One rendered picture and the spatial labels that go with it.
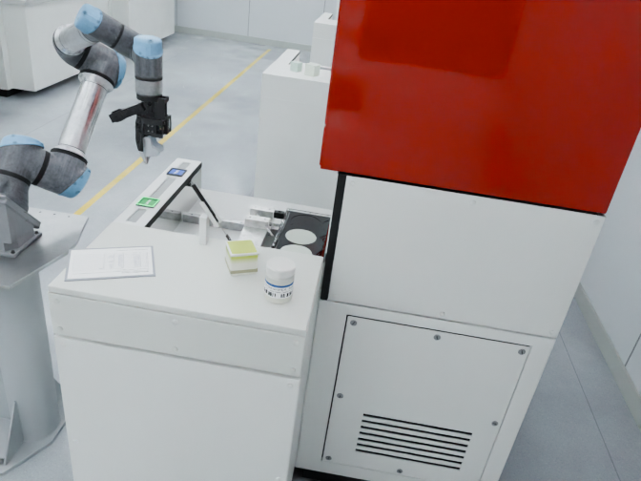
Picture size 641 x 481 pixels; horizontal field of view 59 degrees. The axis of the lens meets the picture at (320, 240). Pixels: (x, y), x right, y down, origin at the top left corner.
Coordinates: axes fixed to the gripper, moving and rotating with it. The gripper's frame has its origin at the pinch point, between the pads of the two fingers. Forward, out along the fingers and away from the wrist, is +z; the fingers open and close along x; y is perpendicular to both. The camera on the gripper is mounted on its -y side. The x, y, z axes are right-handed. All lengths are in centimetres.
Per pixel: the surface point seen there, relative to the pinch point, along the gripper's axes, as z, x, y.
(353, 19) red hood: -49, -15, 57
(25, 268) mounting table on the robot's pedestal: 28.7, -25.3, -25.9
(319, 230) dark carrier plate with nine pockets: 21, 12, 54
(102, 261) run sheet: 13.8, -36.5, 3.5
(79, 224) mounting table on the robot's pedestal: 28.7, 3.6, -24.5
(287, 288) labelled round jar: 10, -41, 52
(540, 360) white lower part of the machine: 37, -15, 126
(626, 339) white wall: 91, 85, 207
